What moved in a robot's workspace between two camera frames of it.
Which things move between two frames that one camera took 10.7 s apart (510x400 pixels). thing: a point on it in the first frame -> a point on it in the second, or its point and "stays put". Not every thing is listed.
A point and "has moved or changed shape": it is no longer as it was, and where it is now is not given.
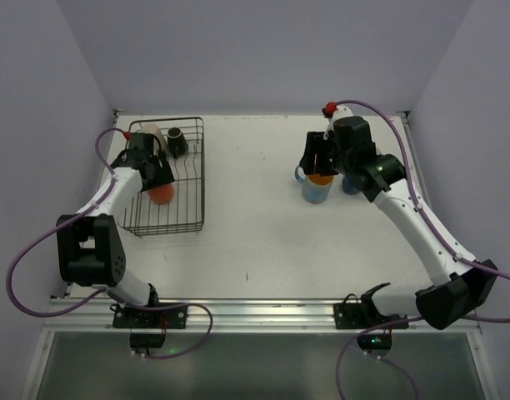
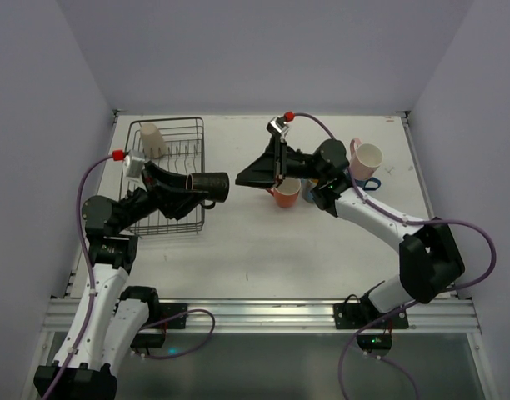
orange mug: x=162 y=194 has moved or changed shape
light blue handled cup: x=312 y=192 stays put
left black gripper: x=160 y=176 -> x=156 y=188
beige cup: x=152 y=128 stays put
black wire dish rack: x=186 y=211 stays put
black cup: x=177 y=143 -> x=216 y=183
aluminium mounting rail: x=210 y=314 stays put
